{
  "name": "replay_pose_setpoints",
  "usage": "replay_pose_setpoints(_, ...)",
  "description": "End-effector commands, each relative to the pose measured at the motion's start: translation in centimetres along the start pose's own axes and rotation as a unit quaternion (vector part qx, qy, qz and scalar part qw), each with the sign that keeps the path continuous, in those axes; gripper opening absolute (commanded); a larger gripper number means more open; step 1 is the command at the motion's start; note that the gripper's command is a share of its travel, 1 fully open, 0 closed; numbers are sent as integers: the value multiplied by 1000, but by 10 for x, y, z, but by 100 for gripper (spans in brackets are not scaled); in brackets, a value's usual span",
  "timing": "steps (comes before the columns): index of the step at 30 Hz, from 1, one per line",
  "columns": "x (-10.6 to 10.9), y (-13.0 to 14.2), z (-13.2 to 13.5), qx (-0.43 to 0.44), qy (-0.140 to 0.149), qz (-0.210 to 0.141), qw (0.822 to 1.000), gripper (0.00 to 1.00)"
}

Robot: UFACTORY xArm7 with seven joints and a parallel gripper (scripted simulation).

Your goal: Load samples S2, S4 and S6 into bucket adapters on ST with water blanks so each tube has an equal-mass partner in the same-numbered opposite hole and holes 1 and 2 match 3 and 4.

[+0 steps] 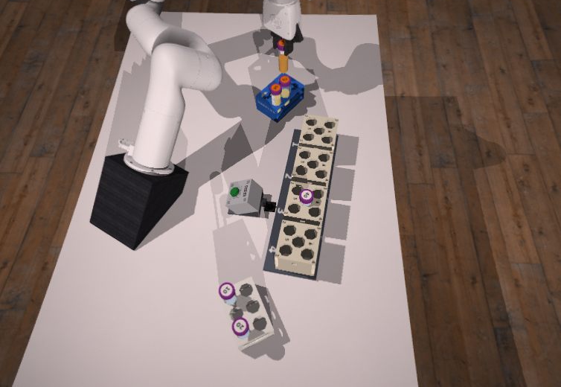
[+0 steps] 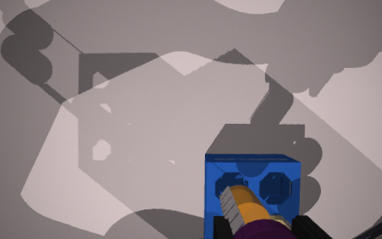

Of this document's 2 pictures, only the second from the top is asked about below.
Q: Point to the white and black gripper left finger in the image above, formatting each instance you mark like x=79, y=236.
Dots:
x=221, y=228

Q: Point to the blue tube rack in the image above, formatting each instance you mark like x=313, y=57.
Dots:
x=275, y=172

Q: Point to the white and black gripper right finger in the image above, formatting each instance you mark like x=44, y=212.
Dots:
x=305, y=228

